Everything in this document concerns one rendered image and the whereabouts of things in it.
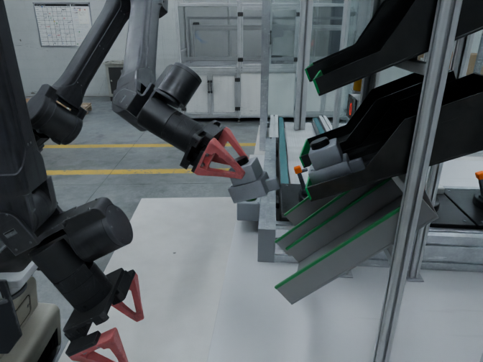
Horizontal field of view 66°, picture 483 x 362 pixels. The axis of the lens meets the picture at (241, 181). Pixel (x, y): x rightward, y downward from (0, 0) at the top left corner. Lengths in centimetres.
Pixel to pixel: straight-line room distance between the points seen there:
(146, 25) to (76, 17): 868
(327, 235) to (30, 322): 71
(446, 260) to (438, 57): 68
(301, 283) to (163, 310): 35
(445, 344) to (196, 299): 52
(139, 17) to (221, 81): 537
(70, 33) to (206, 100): 429
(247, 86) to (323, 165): 568
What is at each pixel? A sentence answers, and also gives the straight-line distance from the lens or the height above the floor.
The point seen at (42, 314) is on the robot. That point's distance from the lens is 105.
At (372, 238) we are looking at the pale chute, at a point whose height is 114.
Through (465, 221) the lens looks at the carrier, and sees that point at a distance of 113.
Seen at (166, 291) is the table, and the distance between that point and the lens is 93.
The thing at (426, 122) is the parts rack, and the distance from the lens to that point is 51.
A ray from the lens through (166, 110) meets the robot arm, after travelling 64.
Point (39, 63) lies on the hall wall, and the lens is 995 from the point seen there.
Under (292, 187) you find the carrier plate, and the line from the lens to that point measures 118.
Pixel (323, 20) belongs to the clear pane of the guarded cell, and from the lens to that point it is 234.
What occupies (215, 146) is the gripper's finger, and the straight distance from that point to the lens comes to 59.
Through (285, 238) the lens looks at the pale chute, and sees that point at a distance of 78.
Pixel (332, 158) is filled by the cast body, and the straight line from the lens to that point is 59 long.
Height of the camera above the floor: 143
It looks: 22 degrees down
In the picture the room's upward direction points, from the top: straight up
